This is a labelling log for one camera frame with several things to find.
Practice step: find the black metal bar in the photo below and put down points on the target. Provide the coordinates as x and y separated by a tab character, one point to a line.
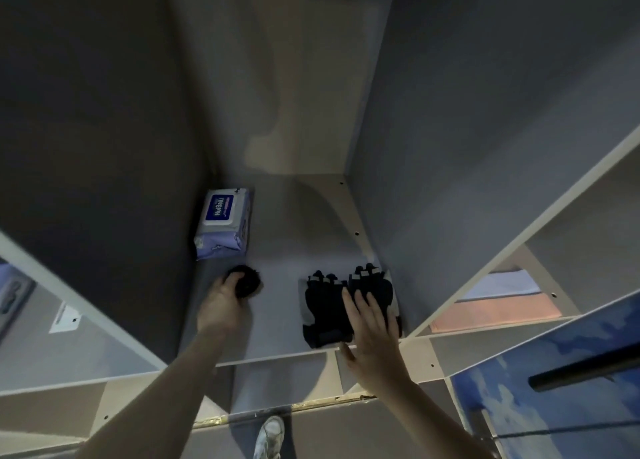
585	368

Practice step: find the person's right hand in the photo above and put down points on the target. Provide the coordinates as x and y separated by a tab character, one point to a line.
380	358

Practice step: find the pink resistance band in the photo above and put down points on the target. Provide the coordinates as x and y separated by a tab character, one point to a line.
490	313

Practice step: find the grey cubby shelf unit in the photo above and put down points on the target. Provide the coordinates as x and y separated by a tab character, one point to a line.
100	98

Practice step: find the person's right forearm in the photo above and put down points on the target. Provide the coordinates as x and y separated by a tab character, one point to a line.
435	423

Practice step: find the white paper label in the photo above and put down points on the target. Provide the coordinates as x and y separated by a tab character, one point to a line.
65	317

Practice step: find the person's left hand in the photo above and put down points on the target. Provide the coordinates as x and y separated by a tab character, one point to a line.
220	308

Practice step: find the person's left forearm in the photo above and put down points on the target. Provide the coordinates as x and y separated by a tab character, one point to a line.
155	398

